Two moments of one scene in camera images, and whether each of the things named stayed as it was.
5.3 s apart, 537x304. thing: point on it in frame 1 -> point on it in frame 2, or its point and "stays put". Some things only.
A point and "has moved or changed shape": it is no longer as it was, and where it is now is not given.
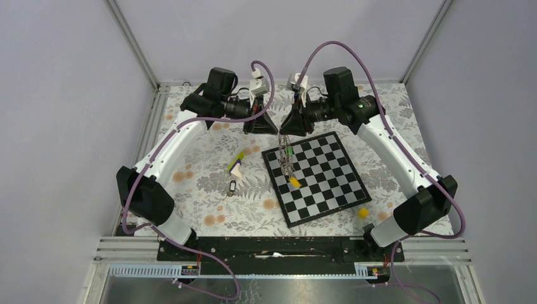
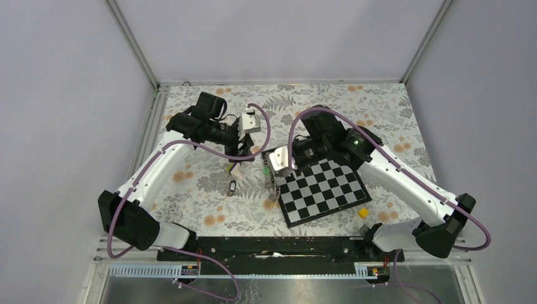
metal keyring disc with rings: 287,165 has moved or changed shape
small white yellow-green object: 234,167 stays put
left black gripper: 265,125 -> 244,149
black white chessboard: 330,182 stays put
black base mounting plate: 278,254 stays put
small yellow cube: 363,213 stays put
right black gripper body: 322,109 -> 311,151
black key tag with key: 232,188 stays put
